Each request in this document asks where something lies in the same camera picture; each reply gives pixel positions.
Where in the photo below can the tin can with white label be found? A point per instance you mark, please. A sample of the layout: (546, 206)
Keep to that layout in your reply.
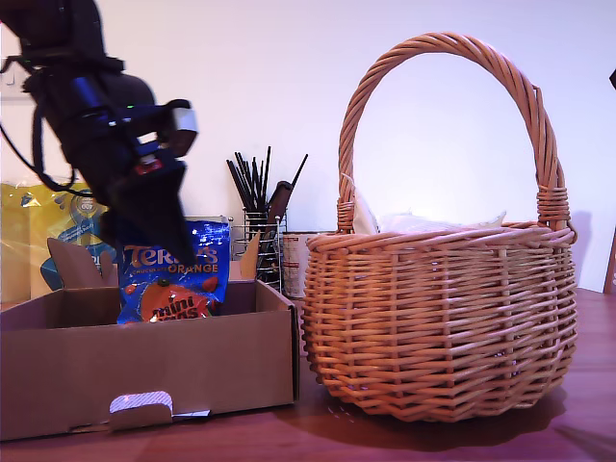
(292, 264)

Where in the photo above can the wooden chair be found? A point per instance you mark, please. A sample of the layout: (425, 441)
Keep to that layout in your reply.
(611, 269)

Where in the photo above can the brown cardboard box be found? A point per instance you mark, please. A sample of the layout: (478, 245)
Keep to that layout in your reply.
(144, 366)

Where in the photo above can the yellow kitchen towel pack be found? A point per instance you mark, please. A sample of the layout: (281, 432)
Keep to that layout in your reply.
(19, 226)

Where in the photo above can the black chopstick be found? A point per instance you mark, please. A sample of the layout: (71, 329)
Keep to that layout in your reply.
(266, 178)
(244, 178)
(297, 173)
(256, 185)
(236, 183)

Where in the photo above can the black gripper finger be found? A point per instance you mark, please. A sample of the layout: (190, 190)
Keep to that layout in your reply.
(613, 80)
(149, 212)

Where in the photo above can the blue Terry's orange egg bag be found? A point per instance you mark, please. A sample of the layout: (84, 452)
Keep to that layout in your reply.
(202, 284)

